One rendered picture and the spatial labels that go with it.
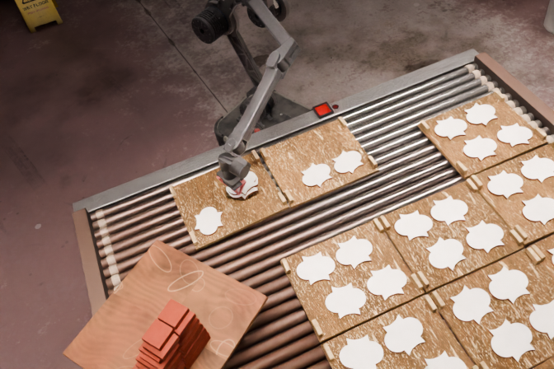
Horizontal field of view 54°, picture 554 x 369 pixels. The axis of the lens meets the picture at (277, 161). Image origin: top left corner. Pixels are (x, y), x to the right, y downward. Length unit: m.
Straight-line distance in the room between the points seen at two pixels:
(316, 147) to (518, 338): 1.09
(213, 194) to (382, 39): 2.56
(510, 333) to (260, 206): 1.02
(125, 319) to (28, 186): 2.25
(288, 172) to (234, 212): 0.30
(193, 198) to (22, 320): 1.52
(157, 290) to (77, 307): 1.42
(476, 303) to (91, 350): 1.30
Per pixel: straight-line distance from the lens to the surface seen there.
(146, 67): 4.62
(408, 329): 1.94
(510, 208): 2.27
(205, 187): 2.34
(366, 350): 1.91
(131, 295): 2.03
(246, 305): 1.90
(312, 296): 2.00
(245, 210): 2.23
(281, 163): 2.36
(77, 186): 3.91
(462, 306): 2.00
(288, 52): 2.17
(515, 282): 2.09
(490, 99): 2.66
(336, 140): 2.42
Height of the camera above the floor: 2.73
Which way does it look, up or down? 49 degrees down
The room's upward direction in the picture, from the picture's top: 10 degrees counter-clockwise
